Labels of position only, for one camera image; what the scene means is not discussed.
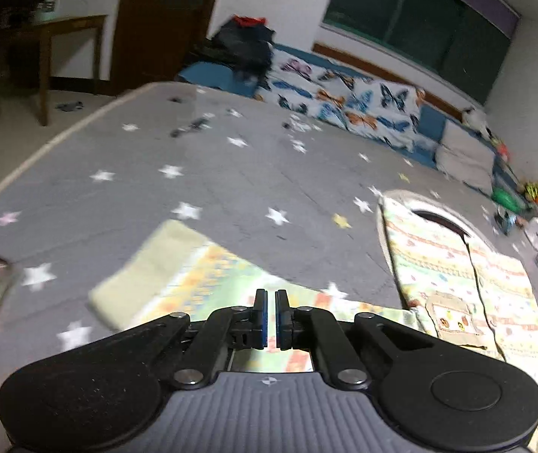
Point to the wooden table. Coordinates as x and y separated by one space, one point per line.
68 23

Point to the blue-grey toy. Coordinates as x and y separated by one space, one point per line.
507 222

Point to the orange toy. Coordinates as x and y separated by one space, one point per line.
503 151

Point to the dark window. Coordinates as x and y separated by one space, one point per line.
420 19

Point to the blue mattress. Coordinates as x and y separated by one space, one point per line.
217 78

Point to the round dark white-rimmed mat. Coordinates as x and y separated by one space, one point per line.
443 222

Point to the brown wooden wall strip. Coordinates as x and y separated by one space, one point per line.
344 56

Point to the pile of dark clothes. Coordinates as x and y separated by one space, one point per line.
245 45

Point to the small dark object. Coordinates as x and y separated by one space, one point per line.
193 126

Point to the brown wooden door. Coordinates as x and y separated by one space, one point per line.
165 23

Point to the colourful patterned children's garment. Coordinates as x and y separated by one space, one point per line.
500 283

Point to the grey star-patterned blanket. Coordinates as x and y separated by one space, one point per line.
231 184

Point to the black and white plush toy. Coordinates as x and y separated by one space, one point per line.
474 120

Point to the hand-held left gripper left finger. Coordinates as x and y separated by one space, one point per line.
260 317

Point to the grey pillow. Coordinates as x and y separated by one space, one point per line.
467 155

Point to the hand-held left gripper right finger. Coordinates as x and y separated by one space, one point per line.
282 317

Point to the green ball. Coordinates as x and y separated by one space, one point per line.
507 200

